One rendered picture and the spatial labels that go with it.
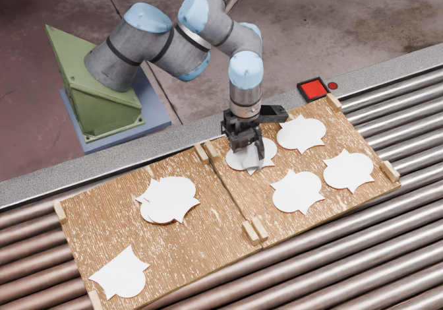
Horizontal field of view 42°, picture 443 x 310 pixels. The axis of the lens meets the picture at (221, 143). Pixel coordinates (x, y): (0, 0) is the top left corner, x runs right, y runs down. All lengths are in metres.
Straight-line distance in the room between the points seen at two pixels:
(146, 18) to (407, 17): 2.25
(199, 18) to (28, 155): 1.74
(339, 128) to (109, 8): 2.18
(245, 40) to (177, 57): 0.33
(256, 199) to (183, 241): 0.22
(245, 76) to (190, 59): 0.40
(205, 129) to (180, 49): 0.23
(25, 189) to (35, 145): 1.31
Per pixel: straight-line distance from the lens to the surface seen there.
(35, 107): 3.06
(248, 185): 1.49
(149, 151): 1.60
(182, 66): 1.63
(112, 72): 1.62
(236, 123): 1.38
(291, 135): 1.59
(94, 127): 1.67
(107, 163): 1.59
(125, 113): 1.66
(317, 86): 1.75
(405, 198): 1.56
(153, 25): 1.56
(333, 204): 1.49
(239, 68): 1.26
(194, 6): 1.28
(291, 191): 1.48
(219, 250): 1.40
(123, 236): 1.44
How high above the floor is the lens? 2.18
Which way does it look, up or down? 52 degrees down
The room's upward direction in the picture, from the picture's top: straight up
